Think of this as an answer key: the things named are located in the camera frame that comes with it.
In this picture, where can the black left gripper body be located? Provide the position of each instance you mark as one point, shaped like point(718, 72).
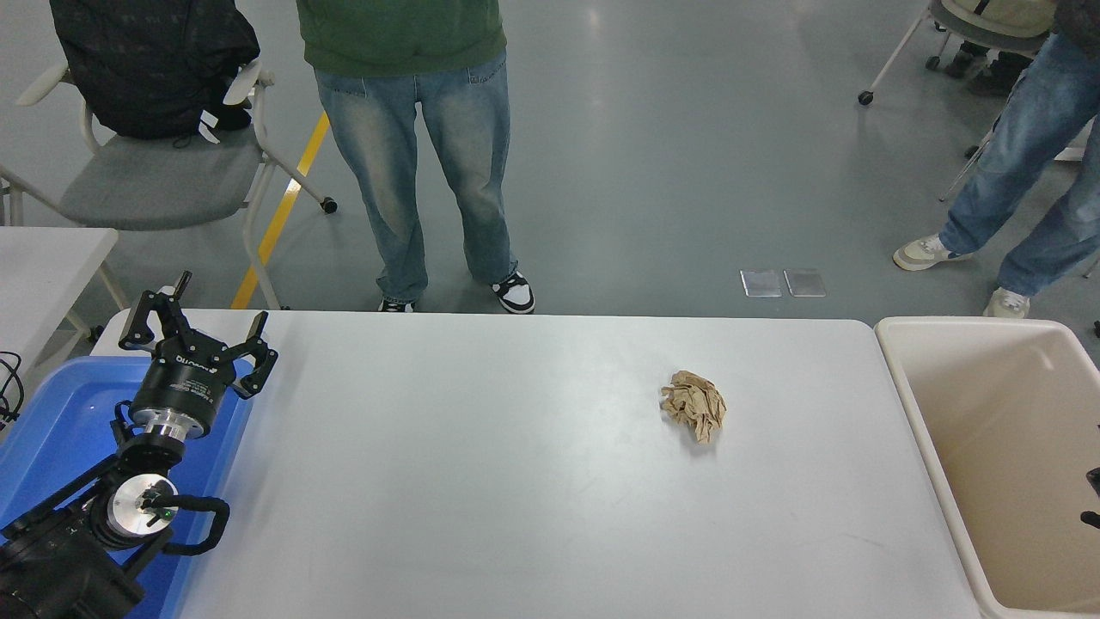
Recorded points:
point(185, 383)

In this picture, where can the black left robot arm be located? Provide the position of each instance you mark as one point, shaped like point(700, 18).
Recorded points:
point(51, 567)

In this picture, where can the blue plastic tray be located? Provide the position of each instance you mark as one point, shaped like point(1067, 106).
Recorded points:
point(60, 413)

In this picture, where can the white side table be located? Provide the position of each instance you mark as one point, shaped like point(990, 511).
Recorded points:
point(43, 266)

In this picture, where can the grey seat white chair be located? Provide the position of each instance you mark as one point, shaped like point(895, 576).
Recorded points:
point(155, 180)

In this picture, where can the yellow floor tape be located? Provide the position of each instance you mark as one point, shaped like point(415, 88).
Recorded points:
point(284, 211)

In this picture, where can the black jacket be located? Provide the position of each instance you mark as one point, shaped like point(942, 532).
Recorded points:
point(146, 60)

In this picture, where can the person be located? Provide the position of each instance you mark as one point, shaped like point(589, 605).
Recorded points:
point(404, 129)
point(997, 77)
point(1023, 146)

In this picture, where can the crumpled tan paper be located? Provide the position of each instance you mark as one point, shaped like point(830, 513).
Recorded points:
point(694, 404)

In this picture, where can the silver floor plate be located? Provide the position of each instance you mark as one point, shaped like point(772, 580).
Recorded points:
point(804, 282)
point(761, 283)

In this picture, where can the large pale plastic bin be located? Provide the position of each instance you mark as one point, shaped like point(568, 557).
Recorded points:
point(1014, 481)

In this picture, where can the wheeled office chair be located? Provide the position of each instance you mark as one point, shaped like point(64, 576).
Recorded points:
point(950, 15)

